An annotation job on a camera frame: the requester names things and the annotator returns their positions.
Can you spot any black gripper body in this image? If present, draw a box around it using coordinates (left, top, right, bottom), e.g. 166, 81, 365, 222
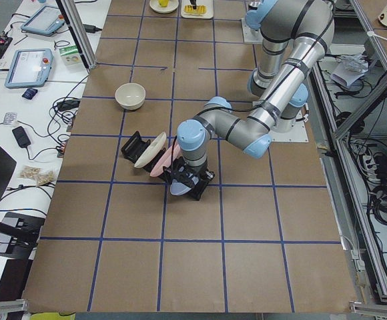
163, 159, 214, 189

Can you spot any cream plate in rack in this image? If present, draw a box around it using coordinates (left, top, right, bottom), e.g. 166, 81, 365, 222
134, 131, 167, 168

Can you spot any blue plate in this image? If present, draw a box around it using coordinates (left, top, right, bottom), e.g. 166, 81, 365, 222
170, 177, 199, 195

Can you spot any pink plate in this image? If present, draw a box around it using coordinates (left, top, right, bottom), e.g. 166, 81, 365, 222
149, 142, 181, 177

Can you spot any green white carton box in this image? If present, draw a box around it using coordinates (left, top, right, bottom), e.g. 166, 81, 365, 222
59, 45, 82, 65

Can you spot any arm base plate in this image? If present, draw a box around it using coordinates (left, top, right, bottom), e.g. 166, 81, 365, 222
241, 18, 263, 45
252, 101, 310, 143

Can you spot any aluminium frame post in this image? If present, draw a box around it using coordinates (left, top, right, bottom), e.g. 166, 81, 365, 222
55, 0, 97, 70

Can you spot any blue teach pendant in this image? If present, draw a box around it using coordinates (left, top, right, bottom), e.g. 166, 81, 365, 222
21, 5, 65, 36
5, 49, 53, 89

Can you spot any cream bowl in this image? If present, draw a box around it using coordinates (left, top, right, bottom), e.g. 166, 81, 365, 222
115, 83, 145, 111

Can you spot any cream plate under lemon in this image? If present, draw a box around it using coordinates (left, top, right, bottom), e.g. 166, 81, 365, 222
149, 0, 179, 14

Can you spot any white rectangular tray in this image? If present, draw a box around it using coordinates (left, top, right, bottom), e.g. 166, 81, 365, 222
181, 0, 214, 19

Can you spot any near blue teach pendant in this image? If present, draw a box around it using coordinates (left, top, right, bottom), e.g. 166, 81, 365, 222
5, 49, 53, 89

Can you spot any yellow lemon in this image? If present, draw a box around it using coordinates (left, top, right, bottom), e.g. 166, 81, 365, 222
158, 1, 169, 8

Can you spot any black power adapter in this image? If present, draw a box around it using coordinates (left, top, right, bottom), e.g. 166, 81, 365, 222
12, 126, 31, 149

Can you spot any black plate rack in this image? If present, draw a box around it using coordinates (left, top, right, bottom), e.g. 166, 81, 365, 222
121, 131, 211, 201

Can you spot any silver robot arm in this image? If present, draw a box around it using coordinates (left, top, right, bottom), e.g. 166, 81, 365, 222
170, 1, 334, 195

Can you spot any far blue teach pendant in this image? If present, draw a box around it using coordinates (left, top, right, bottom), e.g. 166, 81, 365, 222
21, 5, 65, 36

